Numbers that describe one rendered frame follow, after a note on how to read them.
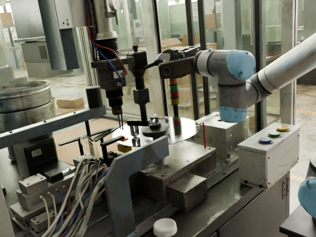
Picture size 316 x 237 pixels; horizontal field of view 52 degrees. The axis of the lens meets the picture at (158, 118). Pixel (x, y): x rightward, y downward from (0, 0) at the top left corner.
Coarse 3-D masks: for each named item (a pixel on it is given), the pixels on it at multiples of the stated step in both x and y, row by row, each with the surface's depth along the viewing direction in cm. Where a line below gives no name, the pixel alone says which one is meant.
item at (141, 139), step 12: (168, 120) 132; (180, 120) 130; (192, 120) 128; (120, 132) 124; (168, 132) 118; (180, 132) 117; (192, 132) 115; (132, 144) 110; (144, 144) 109; (168, 144) 107
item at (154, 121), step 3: (150, 117) 120; (153, 117) 120; (156, 117) 120; (159, 117) 120; (162, 117) 120; (165, 117) 120; (153, 120) 117; (156, 120) 120; (153, 123) 116; (156, 123) 120
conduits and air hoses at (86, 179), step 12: (84, 168) 103; (96, 168) 104; (108, 168) 100; (72, 180) 105; (84, 180) 98; (96, 180) 98; (48, 192) 106; (60, 192) 106; (84, 192) 96; (96, 192) 91; (48, 216) 97; (72, 216) 92; (84, 216) 91; (48, 228) 93; (60, 228) 87; (72, 228) 88; (84, 228) 86
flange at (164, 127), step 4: (160, 124) 121; (164, 124) 124; (144, 128) 122; (148, 128) 121; (152, 128) 120; (156, 128) 120; (160, 128) 120; (164, 128) 119; (168, 128) 119; (144, 132) 118; (148, 132) 118; (152, 132) 117; (156, 132) 117; (160, 132) 117; (164, 132) 118
